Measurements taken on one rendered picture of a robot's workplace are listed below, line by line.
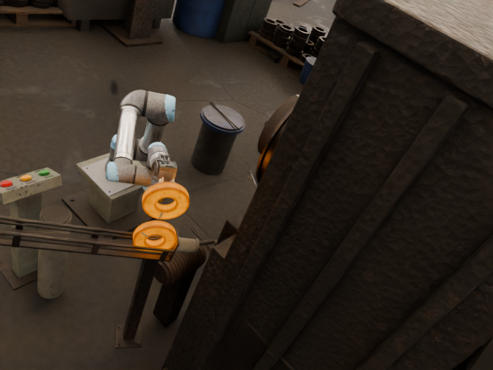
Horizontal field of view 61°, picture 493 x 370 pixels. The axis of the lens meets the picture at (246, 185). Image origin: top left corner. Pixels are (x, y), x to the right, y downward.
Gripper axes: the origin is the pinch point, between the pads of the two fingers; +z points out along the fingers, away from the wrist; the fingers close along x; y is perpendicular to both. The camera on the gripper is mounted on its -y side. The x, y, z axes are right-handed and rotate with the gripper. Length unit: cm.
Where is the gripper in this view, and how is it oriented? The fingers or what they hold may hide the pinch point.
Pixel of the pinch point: (166, 197)
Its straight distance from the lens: 144.4
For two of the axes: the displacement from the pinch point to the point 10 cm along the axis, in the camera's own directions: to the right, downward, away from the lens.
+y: 2.5, -8.8, -4.1
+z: 2.9, 4.7, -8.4
